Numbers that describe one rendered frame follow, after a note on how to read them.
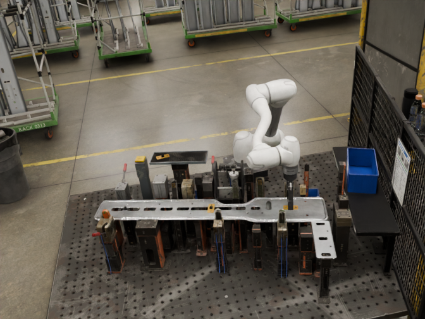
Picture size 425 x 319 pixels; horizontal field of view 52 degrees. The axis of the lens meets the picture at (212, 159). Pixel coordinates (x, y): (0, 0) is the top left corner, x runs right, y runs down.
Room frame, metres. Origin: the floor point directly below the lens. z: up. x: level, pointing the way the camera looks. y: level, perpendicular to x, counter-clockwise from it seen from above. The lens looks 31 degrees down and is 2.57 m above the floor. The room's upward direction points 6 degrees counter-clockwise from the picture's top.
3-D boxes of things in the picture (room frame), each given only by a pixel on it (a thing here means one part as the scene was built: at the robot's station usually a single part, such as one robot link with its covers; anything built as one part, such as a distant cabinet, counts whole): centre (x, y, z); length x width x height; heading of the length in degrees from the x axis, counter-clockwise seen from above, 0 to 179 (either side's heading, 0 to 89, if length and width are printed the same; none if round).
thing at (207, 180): (2.26, 0.04, 0.89); 0.13 x 0.11 x 0.38; 171
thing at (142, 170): (2.46, 0.47, 0.92); 0.08 x 0.08 x 0.44; 81
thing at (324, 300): (1.59, -0.52, 0.84); 0.11 x 0.06 x 0.29; 171
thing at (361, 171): (2.17, -0.89, 1.10); 0.30 x 0.17 x 0.13; 164
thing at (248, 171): (2.24, -0.22, 0.91); 0.07 x 0.05 x 0.42; 171
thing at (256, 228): (1.85, -0.21, 0.84); 0.11 x 0.08 x 0.29; 171
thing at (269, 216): (2.06, 0.06, 1.00); 1.38 x 0.22 x 0.02; 81
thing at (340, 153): (2.13, -0.88, 1.02); 0.90 x 0.22 x 0.03; 171
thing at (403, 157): (1.81, -0.96, 1.30); 0.23 x 0.02 x 0.31; 171
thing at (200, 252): (2.07, 0.12, 0.84); 0.17 x 0.06 x 0.29; 171
